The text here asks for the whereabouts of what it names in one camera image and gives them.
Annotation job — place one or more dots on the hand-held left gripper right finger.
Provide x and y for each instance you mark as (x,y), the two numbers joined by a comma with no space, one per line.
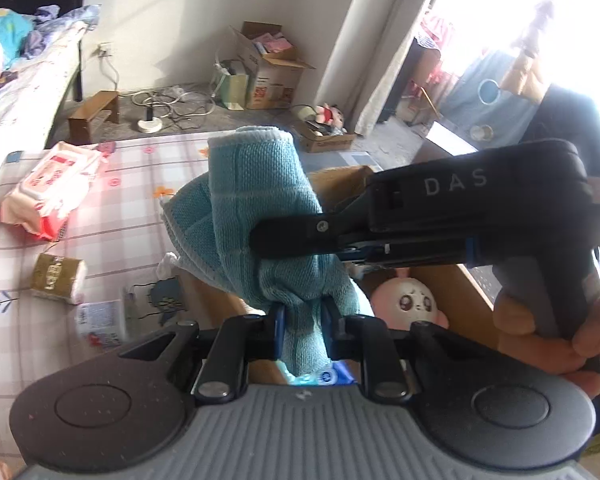
(331,325)

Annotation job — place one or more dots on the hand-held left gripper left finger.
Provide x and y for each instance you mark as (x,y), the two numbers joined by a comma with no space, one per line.
(279,325)

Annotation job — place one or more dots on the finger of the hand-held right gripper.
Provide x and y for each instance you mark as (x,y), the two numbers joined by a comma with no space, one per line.
(300,237)

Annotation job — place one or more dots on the brown cardboard box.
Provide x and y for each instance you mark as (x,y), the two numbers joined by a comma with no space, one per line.
(337,187)

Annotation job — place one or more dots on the teal checked cloth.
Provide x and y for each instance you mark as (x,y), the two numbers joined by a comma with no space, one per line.
(260,185)

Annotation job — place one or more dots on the person's right hand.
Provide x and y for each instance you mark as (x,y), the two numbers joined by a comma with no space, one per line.
(535,357)

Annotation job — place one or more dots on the pink plush toy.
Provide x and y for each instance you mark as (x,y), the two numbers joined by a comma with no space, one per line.
(410,302)

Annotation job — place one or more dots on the low cardboard box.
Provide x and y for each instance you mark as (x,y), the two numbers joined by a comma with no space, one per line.
(330,142)

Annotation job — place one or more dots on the blue cloth with round hole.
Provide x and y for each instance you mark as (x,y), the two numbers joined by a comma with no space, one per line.
(500,110)

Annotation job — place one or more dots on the red white plush doll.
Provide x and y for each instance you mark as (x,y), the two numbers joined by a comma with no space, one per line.
(330,116)

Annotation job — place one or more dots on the blue cartoon packet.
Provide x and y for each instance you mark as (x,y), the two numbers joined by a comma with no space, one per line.
(155,300)

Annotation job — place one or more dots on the tan hanging garment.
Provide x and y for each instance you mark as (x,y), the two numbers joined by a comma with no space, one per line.
(527,65)

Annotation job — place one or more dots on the large cardboard box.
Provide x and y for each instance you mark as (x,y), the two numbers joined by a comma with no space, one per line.
(275,80)

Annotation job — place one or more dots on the pale green paper bag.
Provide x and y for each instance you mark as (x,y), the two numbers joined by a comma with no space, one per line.
(234,90)

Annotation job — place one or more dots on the checked floral mattress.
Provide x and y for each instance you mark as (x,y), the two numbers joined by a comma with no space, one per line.
(130,240)

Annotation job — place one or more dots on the small white packet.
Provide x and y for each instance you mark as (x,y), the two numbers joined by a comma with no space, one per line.
(100,325)

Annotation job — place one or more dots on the beige curtain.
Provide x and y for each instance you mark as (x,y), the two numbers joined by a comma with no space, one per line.
(395,50)

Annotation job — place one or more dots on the pink hanging garment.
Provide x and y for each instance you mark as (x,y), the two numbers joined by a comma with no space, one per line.
(435,30)

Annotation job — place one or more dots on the white round stand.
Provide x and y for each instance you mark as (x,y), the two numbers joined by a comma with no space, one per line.
(150,126)

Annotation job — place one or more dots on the brown tissue pack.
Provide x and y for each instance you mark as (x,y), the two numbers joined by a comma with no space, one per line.
(60,277)

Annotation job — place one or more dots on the small wooden stool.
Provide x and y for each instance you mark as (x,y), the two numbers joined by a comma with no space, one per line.
(92,112)

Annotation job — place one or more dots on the red white wet wipes pack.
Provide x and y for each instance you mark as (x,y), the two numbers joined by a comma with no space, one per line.
(50,185)

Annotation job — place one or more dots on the white quilted bed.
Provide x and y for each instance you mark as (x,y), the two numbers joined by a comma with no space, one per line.
(25,105)

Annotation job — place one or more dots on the pile of clothes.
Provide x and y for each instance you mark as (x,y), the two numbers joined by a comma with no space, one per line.
(7,35)

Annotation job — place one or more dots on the white wall socket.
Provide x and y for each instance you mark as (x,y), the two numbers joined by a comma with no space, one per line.
(106,49)

